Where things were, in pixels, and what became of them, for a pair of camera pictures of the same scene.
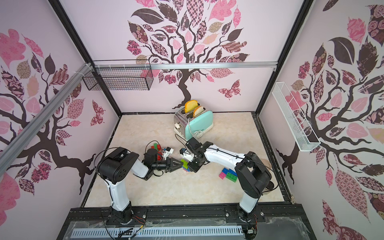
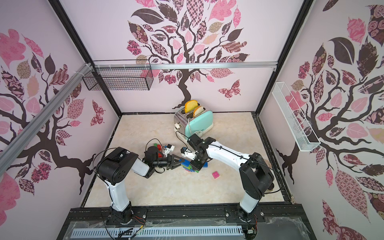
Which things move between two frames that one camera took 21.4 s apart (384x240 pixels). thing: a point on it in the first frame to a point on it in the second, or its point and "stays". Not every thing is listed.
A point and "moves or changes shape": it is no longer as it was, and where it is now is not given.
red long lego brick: (159, 152) stays
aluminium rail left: (12, 147) stays
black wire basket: (122, 75) stays
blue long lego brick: (226, 170) moves or changes shape
